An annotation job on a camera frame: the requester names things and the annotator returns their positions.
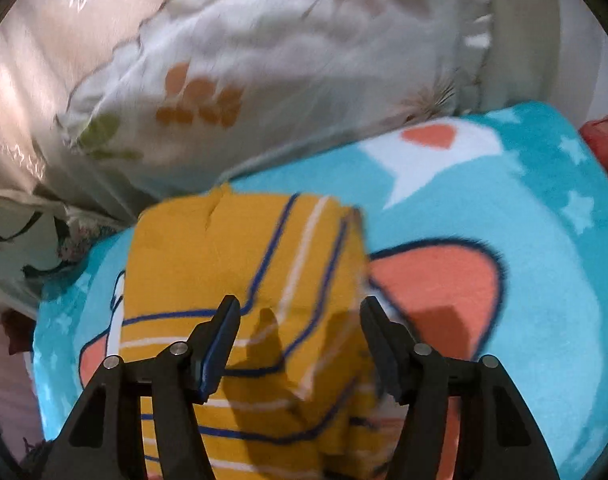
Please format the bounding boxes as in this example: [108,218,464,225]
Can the teal cartoon print blanket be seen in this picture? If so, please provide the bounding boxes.
[32,101,608,480]

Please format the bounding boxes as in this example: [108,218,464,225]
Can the white floral pillow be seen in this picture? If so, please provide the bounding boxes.
[54,0,495,191]

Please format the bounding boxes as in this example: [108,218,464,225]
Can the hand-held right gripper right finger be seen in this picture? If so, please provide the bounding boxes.
[359,296,560,480]

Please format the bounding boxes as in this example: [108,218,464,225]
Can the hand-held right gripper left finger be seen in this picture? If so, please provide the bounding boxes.
[49,295,242,480]

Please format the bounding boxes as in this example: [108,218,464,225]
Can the dark leaf patterned pillow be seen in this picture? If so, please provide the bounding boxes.
[0,192,127,303]

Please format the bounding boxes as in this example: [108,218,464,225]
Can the red plastic bag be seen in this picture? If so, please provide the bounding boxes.
[578,105,608,188]

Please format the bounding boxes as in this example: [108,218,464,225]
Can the yellow striped sweater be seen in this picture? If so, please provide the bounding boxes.
[120,183,410,480]

